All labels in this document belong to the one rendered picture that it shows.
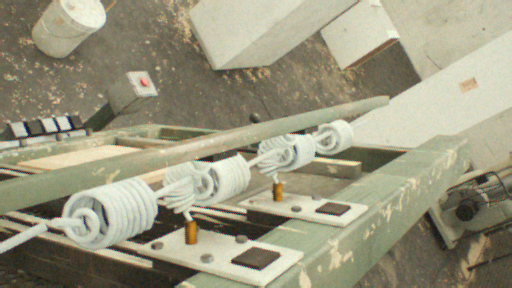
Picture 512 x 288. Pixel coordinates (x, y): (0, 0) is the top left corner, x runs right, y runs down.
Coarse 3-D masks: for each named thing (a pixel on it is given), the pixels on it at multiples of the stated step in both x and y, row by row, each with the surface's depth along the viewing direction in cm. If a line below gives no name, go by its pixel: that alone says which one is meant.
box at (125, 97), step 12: (132, 72) 213; (144, 72) 218; (120, 84) 213; (132, 84) 210; (108, 96) 218; (120, 96) 214; (132, 96) 211; (144, 96) 212; (120, 108) 215; (132, 108) 219
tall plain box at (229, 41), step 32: (224, 0) 411; (256, 0) 396; (288, 0) 382; (320, 0) 392; (352, 0) 432; (224, 32) 417; (256, 32) 401; (288, 32) 428; (224, 64) 423; (256, 64) 472
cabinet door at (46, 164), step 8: (72, 152) 176; (80, 152) 176; (88, 152) 176; (96, 152) 177; (104, 152) 177; (112, 152) 177; (120, 152) 177; (128, 152) 177; (32, 160) 163; (40, 160) 163; (48, 160) 163; (56, 160) 164; (64, 160) 165; (72, 160) 164; (80, 160) 164; (88, 160) 164; (32, 168) 155; (40, 168) 153; (48, 168) 152; (56, 168) 152; (136, 176) 142; (144, 176) 141; (152, 176) 142; (160, 176) 144
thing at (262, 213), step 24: (264, 144) 83; (288, 144) 81; (0, 168) 131; (24, 168) 128; (264, 168) 87; (264, 192) 91; (168, 216) 97; (192, 216) 93; (216, 216) 90; (240, 216) 89; (264, 216) 85; (288, 216) 80; (312, 216) 78; (336, 216) 78
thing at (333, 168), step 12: (120, 144) 193; (132, 144) 189; (144, 144) 186; (156, 144) 183; (252, 156) 161; (300, 168) 153; (312, 168) 151; (324, 168) 149; (336, 168) 147; (348, 168) 145; (360, 168) 147
